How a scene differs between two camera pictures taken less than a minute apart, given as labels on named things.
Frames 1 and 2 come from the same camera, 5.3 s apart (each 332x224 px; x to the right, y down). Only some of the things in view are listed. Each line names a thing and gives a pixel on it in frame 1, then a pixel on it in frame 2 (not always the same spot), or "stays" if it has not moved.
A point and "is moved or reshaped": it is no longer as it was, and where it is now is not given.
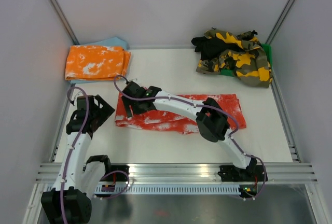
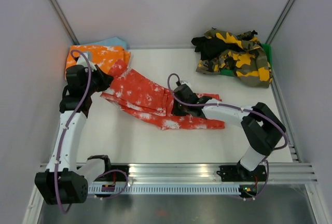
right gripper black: x=127 y=102 → x=176 y=111
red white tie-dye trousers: x=157 y=119 is moved or reshaped
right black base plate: x=230 y=173 stays
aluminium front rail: x=195 y=172 stays
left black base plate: x=120 y=177 stays
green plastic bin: x=230 y=72 stays
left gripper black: x=105 y=111 → x=105 y=80
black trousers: x=210 y=47 stays
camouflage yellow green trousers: x=250 y=63 stays
